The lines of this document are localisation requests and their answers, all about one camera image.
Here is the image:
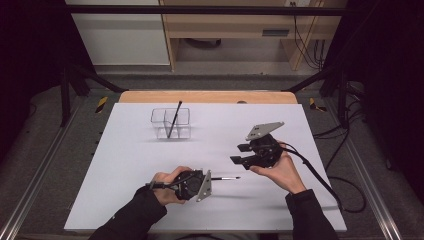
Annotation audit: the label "black pencil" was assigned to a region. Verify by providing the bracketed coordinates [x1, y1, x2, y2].
[166, 100, 184, 139]

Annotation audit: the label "yellow and black tape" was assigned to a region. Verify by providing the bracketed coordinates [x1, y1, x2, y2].
[95, 95, 110, 115]
[308, 97, 328, 113]

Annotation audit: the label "black metal crossbar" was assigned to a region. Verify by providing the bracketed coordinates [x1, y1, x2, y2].
[64, 4, 348, 16]

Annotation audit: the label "aluminium floor rail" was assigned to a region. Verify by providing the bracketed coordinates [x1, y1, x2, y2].
[0, 99, 83, 240]
[324, 99, 405, 240]

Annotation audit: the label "dark curtain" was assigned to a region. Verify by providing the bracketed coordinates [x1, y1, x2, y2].
[333, 0, 424, 196]
[0, 0, 69, 163]

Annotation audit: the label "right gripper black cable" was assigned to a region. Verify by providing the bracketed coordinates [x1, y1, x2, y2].
[281, 142, 368, 214]

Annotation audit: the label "black floor cables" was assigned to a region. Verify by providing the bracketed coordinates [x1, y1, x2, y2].
[313, 81, 368, 173]

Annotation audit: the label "black cables behind desk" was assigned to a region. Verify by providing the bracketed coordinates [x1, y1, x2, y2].
[290, 1, 327, 71]

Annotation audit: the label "clear acrylic desk organizer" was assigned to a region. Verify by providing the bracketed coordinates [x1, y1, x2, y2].
[150, 107, 192, 140]

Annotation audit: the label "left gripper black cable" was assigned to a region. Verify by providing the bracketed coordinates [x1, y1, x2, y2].
[144, 179, 183, 192]

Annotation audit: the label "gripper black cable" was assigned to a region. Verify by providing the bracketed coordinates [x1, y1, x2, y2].
[144, 179, 183, 192]
[281, 142, 368, 214]

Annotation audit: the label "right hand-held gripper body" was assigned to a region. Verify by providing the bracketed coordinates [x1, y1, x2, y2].
[244, 121, 286, 171]

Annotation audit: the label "light wooden desk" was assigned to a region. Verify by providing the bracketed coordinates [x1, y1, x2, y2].
[159, 0, 348, 72]

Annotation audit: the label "black metal stand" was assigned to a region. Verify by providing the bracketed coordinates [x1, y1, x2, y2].
[282, 64, 350, 130]
[59, 64, 129, 128]

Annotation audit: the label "round grey floor device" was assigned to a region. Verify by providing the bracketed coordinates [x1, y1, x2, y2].
[183, 37, 223, 49]

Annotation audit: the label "person's left hand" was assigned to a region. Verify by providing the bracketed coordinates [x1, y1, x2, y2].
[152, 165, 193, 207]

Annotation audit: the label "white cabinet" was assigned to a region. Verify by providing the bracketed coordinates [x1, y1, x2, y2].
[64, 0, 171, 67]

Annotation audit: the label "person's right hand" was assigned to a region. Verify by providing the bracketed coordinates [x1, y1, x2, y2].
[249, 141, 307, 196]

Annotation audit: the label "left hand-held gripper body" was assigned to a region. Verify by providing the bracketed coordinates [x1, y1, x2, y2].
[172, 168, 214, 203]

